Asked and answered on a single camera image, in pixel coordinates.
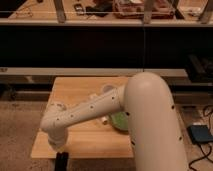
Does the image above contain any white wrapped packet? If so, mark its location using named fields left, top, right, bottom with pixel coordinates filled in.
left=100, top=116, right=109, bottom=125

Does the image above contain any wooden table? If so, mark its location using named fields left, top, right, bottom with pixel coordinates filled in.
left=30, top=76, right=135, bottom=160

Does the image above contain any black rectangular eraser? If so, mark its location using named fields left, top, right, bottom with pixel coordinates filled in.
left=54, top=152, right=69, bottom=171

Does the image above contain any red tray on shelf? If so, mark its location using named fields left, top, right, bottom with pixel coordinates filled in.
left=113, top=0, right=175, bottom=19

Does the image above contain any black device on shelf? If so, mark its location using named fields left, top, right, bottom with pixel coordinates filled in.
left=73, top=3, right=85, bottom=15

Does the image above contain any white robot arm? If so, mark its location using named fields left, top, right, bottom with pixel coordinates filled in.
left=40, top=72, right=189, bottom=171

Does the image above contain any black floor cable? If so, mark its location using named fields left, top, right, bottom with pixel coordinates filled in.
left=179, top=104, right=213, bottom=171

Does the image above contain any blue box on floor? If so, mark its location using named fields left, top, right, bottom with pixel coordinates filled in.
left=187, top=125, right=213, bottom=144

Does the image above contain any green round bowl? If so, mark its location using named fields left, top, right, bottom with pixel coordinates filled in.
left=109, top=112, right=128, bottom=131

